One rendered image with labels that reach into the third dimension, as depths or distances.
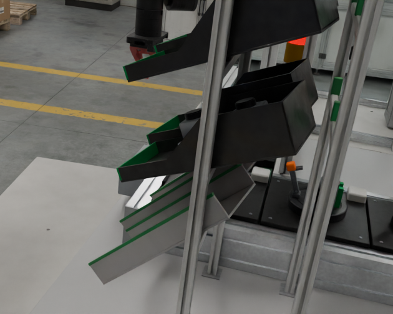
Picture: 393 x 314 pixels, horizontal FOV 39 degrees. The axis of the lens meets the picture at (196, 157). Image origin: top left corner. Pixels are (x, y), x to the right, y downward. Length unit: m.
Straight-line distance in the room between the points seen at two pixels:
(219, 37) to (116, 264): 0.43
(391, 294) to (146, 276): 0.52
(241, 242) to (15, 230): 0.52
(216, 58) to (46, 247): 0.72
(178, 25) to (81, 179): 5.07
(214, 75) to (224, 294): 0.60
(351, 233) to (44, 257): 0.67
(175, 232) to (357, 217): 0.62
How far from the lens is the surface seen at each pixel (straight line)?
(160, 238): 0.86
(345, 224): 1.31
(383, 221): 1.37
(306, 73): 0.94
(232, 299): 1.17
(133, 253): 0.90
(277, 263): 1.24
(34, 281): 1.19
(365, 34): 0.68
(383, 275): 1.24
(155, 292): 1.16
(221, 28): 0.69
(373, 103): 2.63
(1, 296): 1.16
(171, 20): 6.53
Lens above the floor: 1.58
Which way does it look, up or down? 24 degrees down
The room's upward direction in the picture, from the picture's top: 7 degrees clockwise
